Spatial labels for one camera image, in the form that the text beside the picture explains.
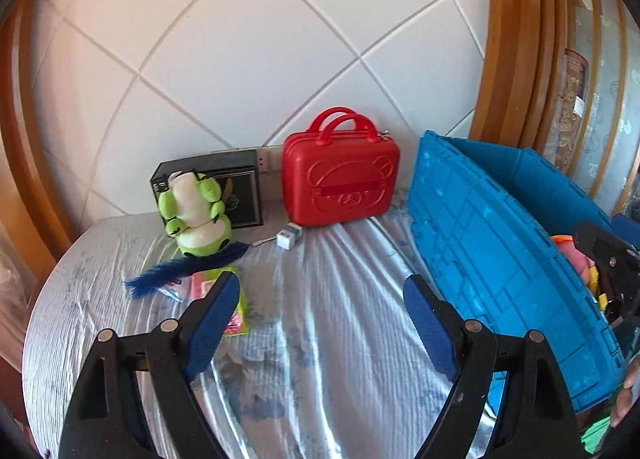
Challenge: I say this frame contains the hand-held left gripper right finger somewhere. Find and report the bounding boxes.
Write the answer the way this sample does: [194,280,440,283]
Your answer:
[402,275,586,459]

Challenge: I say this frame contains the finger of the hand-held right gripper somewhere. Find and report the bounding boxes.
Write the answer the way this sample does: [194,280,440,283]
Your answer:
[611,213,640,241]
[574,220,640,272]

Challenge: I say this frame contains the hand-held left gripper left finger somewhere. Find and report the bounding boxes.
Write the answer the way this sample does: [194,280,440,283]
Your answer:
[57,270,240,459]

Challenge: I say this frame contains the blue plastic crate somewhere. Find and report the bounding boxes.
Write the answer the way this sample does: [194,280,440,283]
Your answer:
[407,130,640,415]

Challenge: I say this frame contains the cloth-covered desktop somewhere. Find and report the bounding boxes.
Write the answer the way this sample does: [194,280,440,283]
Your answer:
[22,189,501,459]

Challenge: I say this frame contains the person's right hand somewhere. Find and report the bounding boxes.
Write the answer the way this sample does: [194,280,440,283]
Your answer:
[611,358,640,429]

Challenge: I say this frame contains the green snack packet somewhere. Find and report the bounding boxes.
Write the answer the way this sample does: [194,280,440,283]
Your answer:
[222,266,249,337]

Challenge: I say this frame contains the pink packet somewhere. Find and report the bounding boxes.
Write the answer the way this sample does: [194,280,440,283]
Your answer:
[170,273,221,303]

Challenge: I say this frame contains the blue feather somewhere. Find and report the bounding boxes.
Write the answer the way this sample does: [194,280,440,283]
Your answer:
[124,241,251,301]

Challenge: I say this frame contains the green frog plush toy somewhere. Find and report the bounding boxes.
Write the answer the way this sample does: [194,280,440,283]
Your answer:
[157,170,233,258]

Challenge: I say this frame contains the small white box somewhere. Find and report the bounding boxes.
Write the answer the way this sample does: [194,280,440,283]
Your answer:
[276,222,304,251]

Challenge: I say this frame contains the rolled patterned carpet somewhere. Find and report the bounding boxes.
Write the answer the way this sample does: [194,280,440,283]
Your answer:
[545,49,593,174]

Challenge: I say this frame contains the frosted glass sliding door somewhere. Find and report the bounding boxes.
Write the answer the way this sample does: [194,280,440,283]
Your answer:
[560,0,640,220]

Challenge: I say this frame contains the black gift box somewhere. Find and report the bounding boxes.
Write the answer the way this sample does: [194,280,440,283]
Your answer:
[150,150,264,230]

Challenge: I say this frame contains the green garment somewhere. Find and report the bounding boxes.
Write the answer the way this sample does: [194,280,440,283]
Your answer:
[580,416,613,456]

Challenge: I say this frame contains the red bear-embossed carry case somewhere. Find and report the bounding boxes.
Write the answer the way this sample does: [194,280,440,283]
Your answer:
[281,107,401,227]

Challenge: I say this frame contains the wooden door frame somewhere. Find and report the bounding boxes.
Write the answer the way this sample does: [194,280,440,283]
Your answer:
[470,0,573,174]

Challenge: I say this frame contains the wooden frame post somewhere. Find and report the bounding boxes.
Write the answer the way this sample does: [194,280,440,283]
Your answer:
[0,0,76,265]

